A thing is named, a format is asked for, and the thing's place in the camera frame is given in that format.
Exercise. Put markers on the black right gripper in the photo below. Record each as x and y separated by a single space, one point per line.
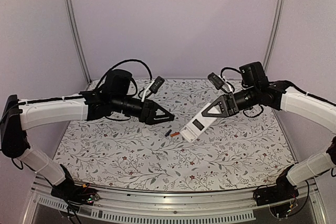
232 104

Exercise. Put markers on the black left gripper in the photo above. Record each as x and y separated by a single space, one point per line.
150 107

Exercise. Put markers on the dark purple AAA battery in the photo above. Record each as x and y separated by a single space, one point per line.
167 133

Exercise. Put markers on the orange AAA battery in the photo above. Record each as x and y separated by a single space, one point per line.
174 134

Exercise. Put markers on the white remote control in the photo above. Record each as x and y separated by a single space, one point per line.
197 126

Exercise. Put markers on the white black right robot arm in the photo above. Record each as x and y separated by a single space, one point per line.
285 96

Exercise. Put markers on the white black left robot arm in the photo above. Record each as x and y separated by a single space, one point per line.
111 95

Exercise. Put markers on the floral patterned table mat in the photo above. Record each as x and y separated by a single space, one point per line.
245 150

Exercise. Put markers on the aluminium front rail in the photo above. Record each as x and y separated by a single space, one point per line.
121 205

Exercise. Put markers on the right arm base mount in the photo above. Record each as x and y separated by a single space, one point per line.
265 195

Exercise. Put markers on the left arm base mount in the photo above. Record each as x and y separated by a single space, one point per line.
69 192

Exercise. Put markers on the right aluminium frame post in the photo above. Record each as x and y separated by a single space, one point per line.
273 34

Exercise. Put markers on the aluminium frame post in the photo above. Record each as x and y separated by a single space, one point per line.
273 34
76 40

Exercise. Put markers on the left aluminium frame post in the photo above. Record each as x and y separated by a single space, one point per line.
76 40

